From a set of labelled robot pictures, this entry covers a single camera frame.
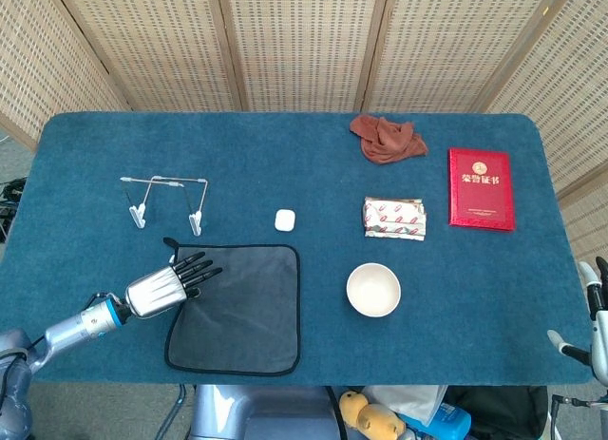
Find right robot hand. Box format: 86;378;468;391
545;257;608;379

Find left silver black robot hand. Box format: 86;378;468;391
123;252;223;319

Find grey and blue cloth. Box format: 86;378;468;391
162;237;302;377

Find black metal stand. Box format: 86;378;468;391
549;394;608;440

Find black bag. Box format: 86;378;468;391
446;385;550;440

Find white earbud case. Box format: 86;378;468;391
274;208;296;233

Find grey blue robot torso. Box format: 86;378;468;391
189;385;343;440

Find blue plastic pack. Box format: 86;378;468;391
403;401;472;440

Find blue carpet table cover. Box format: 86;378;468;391
0;110;599;387

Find red certificate book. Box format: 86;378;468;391
447;147;517;233

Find white plastic bag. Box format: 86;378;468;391
363;385;447;427

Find cream white bowl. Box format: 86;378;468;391
345;262;403;318

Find silver packet with red print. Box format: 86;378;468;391
363;196;428;242

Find yellow plush toy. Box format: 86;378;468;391
338;390;408;440

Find crumpled brown cloth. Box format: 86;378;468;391
349;114;429;167

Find woven bamboo folding screen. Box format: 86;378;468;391
0;0;608;270

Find metal wire rack white clips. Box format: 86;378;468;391
119;174;209;237

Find thin dark cable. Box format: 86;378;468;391
154;384;187;440

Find black cable bundle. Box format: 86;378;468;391
0;177;28;244

